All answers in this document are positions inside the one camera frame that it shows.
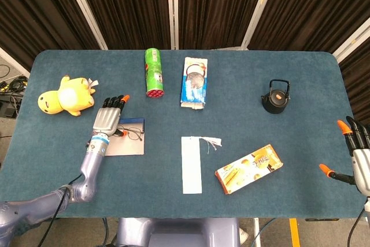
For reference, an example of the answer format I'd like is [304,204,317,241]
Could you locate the grey-blue robot torso base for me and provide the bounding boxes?
[117,217,241,247]

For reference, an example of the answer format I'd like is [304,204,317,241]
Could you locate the blue felt table cover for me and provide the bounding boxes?
[0,49,367,219]

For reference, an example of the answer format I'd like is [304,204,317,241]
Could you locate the yellow plush toy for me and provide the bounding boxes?
[37,75,99,117]

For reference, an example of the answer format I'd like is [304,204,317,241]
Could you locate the orange biscuit roll box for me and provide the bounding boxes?
[214,143,284,195]

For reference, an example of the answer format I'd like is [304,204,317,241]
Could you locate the white bookmark with tassel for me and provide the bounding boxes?
[181,135,223,195]

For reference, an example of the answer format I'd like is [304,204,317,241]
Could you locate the white partition frame post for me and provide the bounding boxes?
[173,0,180,50]
[332,18,370,63]
[240,0,280,51]
[166,0,176,50]
[61,0,108,50]

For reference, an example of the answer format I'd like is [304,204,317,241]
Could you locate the brown curtain panel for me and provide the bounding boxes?
[248,0,370,54]
[0,0,101,71]
[338,37,370,122]
[73,0,174,50]
[177,0,271,50]

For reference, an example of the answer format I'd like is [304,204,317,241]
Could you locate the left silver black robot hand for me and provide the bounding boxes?
[91,94,131,138]

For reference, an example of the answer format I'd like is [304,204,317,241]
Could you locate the blue Oreo cookie box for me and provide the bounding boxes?
[180,57,209,112]

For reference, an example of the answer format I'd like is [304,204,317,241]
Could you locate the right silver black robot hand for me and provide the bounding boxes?
[319,116,370,197]

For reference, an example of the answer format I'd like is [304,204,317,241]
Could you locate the green chip can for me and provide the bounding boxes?
[144,47,165,98]

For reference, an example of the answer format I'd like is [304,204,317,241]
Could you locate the blue cardboard glasses case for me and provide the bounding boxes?
[104,117,145,157]

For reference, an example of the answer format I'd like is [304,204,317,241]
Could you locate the black floor cable bundle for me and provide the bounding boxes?
[0,75,29,119]

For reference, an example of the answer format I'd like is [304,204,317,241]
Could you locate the black kettle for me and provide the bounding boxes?
[260,79,292,115]

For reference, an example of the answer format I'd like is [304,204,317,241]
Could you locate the black wire-frame eyeglasses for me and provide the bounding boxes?
[117,124,145,143]

